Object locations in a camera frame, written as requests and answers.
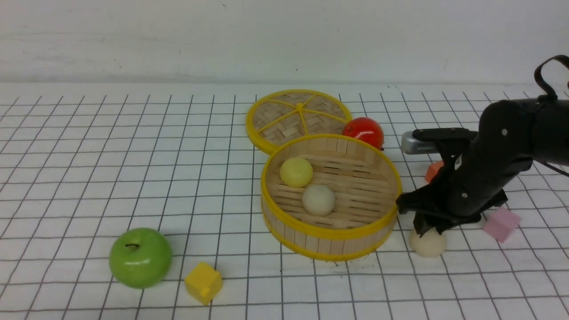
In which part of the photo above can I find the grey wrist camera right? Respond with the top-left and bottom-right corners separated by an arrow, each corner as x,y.
401,128 -> 478,156

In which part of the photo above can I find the bamboo steamer tray yellow rim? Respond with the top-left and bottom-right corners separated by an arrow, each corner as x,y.
260,134 -> 402,261

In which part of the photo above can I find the red tomato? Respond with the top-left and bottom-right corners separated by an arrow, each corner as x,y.
342,117 -> 385,151

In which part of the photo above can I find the white grid tablecloth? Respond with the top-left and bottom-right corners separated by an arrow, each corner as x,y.
0,84 -> 568,320

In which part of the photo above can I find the pale yellow bun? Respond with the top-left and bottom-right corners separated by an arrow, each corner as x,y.
279,157 -> 313,187

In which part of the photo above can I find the pink foam cube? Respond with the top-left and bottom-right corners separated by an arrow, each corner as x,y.
482,207 -> 521,243

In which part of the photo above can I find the green apple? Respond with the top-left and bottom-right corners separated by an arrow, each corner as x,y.
108,228 -> 173,289

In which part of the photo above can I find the white bun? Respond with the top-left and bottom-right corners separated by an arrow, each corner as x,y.
409,229 -> 447,258
301,184 -> 336,216

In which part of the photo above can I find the orange foam cube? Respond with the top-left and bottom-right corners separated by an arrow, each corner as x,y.
425,160 -> 444,184

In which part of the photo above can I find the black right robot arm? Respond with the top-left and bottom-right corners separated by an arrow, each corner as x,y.
396,98 -> 569,235

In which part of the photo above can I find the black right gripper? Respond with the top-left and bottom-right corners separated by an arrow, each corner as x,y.
396,100 -> 538,236

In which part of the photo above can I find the bamboo steamer lid yellow rim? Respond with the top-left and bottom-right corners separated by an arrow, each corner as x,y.
244,89 -> 352,155

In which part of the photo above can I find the yellow foam cube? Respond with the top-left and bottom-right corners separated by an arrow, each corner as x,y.
184,261 -> 222,305

